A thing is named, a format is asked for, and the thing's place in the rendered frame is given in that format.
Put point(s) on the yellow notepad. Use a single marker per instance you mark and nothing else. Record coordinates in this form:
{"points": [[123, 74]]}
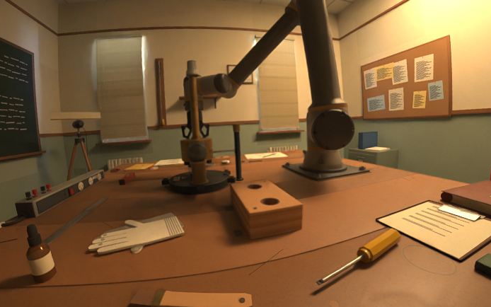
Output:
{"points": [[139, 167]]}

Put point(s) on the beige window blind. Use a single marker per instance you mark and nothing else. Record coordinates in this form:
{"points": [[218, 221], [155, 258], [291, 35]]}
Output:
{"points": [[121, 89], [278, 94]]}

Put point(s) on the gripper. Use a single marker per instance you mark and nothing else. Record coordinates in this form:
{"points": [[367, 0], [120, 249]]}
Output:
{"points": [[201, 111]]}

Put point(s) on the white glove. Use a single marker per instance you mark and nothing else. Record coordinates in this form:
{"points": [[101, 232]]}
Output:
{"points": [[143, 234]]}

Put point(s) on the white paper with pencil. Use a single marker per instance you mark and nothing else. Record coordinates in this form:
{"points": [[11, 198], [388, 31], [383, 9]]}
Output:
{"points": [[266, 156]]}

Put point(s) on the dark red book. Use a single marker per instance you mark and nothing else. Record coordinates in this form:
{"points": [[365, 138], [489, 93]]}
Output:
{"points": [[480, 198]]}

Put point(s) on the beige paper tag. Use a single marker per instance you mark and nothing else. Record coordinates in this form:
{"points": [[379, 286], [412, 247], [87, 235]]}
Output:
{"points": [[194, 299]]}

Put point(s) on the black clipboard with paper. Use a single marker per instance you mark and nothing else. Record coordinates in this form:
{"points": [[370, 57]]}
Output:
{"points": [[441, 228]]}

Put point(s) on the brown dropper bottle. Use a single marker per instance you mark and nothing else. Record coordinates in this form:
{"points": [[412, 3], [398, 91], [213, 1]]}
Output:
{"points": [[40, 260]]}

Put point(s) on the blue box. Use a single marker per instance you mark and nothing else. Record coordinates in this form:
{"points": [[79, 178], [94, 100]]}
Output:
{"points": [[368, 140]]}

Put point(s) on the grey torsion head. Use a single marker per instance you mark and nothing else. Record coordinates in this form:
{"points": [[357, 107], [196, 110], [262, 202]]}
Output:
{"points": [[192, 68]]}

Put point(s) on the dark grey round knob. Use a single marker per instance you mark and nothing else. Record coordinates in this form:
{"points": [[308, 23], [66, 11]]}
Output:
{"points": [[197, 152]]}

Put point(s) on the white paper stack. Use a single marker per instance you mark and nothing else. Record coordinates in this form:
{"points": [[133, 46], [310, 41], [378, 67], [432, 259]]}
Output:
{"points": [[378, 148]]}

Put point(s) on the green chalkboard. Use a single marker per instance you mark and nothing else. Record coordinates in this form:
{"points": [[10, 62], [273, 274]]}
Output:
{"points": [[2, 98]]}

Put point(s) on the black upright post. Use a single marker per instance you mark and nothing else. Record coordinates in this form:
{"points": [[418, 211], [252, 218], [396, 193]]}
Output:
{"points": [[238, 149]]}

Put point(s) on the wooden tripod with scope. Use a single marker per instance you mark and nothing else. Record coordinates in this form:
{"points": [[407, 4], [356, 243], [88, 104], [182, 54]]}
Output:
{"points": [[79, 149]]}

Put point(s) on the wooden stand with holes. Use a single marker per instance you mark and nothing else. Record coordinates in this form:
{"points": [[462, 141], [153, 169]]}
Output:
{"points": [[267, 215]]}

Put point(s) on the small red block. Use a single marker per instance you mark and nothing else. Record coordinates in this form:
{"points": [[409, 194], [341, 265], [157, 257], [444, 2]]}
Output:
{"points": [[127, 178]]}

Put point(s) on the cork notice board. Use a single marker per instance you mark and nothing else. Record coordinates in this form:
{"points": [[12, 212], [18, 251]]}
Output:
{"points": [[405, 79]]}

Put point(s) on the grey filing cabinet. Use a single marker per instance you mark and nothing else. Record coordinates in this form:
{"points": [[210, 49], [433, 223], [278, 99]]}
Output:
{"points": [[373, 158]]}

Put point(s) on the white radiator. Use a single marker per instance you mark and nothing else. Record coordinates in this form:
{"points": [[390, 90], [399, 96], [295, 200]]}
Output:
{"points": [[124, 163], [282, 148]]}

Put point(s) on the wooden wall shelf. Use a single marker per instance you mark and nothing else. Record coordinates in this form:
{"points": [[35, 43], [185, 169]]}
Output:
{"points": [[211, 97]]}

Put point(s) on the brass torsion balance body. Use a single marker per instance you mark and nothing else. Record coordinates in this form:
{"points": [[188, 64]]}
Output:
{"points": [[198, 179]]}

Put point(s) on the dark picture frame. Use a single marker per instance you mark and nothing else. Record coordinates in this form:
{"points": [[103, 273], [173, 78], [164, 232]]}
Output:
{"points": [[249, 79]]}

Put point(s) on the grey power supply box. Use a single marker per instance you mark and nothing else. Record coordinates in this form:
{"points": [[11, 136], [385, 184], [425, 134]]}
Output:
{"points": [[57, 194]]}

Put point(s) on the steel ruler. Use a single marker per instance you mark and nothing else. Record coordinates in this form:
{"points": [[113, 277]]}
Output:
{"points": [[75, 221]]}

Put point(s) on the white paper sheet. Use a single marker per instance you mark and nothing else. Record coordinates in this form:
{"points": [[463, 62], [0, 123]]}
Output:
{"points": [[169, 162]]}

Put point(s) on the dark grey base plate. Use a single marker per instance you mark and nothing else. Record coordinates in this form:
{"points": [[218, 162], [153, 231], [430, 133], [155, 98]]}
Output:
{"points": [[348, 172]]}

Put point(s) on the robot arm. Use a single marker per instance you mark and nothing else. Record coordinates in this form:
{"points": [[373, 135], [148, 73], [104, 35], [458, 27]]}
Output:
{"points": [[322, 64]]}

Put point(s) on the long wooden wall instrument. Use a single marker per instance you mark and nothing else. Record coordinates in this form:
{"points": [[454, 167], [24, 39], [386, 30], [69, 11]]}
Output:
{"points": [[160, 91]]}

